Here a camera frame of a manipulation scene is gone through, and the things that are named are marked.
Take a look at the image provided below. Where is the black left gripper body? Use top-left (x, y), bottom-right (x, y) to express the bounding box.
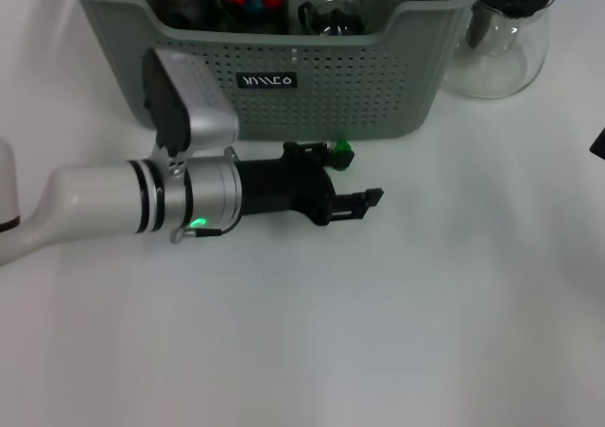
top-left (235, 141), bottom-right (337, 227)

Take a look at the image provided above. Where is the dark green toy brick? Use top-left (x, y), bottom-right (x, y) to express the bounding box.
top-left (333, 139), bottom-right (355, 172)

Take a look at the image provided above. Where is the grey-green perforated storage bin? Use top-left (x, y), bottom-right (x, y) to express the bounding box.
top-left (63, 0), bottom-right (493, 141)

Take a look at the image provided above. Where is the glass carafe black lid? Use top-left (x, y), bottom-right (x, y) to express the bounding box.
top-left (439, 0), bottom-right (559, 100)

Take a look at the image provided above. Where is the black ceramic teapot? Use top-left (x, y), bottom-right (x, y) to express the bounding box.
top-left (150, 0), bottom-right (214, 29)

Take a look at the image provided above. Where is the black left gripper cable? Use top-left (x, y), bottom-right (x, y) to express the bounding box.
top-left (169, 216), bottom-right (240, 246)

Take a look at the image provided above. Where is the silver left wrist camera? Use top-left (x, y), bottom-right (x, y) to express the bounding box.
top-left (141, 47), bottom-right (241, 157)

